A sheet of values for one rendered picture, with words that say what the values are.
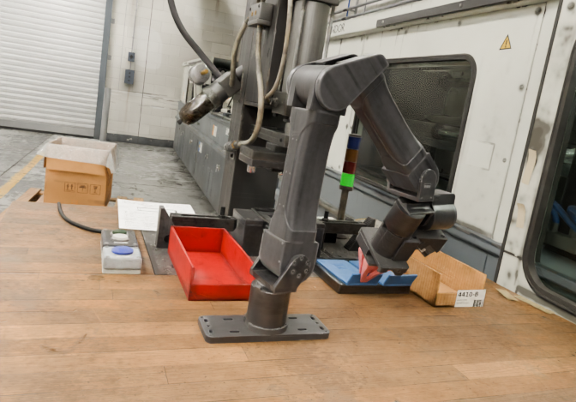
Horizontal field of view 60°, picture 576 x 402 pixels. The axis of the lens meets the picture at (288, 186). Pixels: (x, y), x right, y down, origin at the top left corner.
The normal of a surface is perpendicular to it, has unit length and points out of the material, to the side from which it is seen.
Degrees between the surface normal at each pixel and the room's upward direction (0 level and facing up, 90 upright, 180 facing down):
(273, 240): 88
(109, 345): 0
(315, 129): 103
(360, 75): 90
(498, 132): 90
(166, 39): 90
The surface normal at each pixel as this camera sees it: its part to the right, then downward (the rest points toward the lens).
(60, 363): 0.15, -0.98
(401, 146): 0.39, 0.16
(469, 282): -0.92, -0.08
